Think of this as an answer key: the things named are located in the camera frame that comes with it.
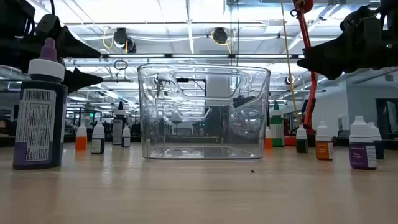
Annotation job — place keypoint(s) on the long ceiling light bar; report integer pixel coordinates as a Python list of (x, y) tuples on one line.
[(199, 56)]

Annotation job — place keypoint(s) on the large green food coloring bottle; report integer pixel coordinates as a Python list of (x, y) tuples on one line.
[(276, 130)]

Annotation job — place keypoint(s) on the small neon purple coloring bottle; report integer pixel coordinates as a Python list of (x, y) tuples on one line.
[(360, 155)]

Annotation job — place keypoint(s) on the small violet food coloring bottle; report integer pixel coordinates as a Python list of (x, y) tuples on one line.
[(126, 140)]

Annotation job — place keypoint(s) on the small black food coloring bottle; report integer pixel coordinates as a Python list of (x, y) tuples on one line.
[(98, 146)]

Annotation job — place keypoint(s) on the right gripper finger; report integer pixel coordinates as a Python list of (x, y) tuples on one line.
[(367, 25), (323, 62)]

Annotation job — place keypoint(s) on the small dark blue coloring bottle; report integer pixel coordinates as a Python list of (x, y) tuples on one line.
[(380, 146)]

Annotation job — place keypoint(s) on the small bottle with orange label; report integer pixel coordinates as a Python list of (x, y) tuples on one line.
[(323, 151)]

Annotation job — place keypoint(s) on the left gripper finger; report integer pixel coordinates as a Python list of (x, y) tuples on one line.
[(81, 81), (76, 46)]

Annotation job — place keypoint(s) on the small dark green coloring bottle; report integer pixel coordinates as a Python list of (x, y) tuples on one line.
[(301, 146)]

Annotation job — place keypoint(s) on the silver cap bottom centre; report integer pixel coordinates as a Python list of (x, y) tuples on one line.
[(40, 124)]

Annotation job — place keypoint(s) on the clear plastic bin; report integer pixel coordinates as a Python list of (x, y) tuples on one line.
[(149, 109)]

